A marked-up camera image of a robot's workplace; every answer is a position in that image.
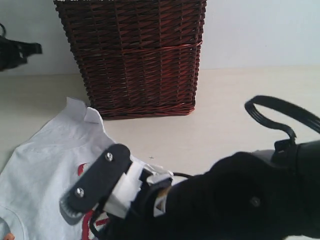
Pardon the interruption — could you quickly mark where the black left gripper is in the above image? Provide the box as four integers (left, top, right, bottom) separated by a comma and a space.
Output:
0, 36, 42, 72

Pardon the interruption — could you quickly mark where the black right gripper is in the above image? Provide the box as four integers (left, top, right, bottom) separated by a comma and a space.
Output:
59, 143, 180, 240

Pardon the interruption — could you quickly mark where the white t-shirt red lettering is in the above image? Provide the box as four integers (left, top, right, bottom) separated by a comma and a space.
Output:
0, 98, 113, 240

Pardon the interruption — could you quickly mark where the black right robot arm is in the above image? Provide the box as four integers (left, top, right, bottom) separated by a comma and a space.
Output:
59, 141, 320, 240

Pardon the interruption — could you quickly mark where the dark red wicker basket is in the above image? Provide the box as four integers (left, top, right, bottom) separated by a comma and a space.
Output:
54, 0, 207, 119

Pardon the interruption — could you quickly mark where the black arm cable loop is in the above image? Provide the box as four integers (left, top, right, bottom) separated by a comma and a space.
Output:
244, 95, 320, 146

